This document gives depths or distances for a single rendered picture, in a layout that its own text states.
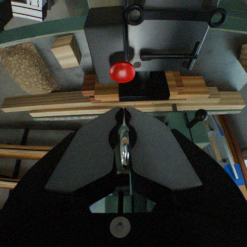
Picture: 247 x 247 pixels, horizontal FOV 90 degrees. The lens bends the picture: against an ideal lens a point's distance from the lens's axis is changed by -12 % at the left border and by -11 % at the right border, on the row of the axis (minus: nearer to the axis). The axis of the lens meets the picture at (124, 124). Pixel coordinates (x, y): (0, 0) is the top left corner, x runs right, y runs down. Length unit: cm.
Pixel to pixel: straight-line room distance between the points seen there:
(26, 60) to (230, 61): 42
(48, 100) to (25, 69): 11
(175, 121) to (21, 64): 32
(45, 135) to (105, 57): 287
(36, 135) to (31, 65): 279
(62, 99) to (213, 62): 37
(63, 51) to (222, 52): 31
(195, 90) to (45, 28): 33
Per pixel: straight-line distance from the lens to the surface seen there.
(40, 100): 42
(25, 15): 113
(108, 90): 27
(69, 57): 28
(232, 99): 47
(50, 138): 294
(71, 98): 38
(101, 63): 18
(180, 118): 28
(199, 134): 28
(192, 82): 36
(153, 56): 17
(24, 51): 33
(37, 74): 34
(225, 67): 40
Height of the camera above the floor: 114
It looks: 27 degrees down
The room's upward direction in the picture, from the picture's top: 179 degrees clockwise
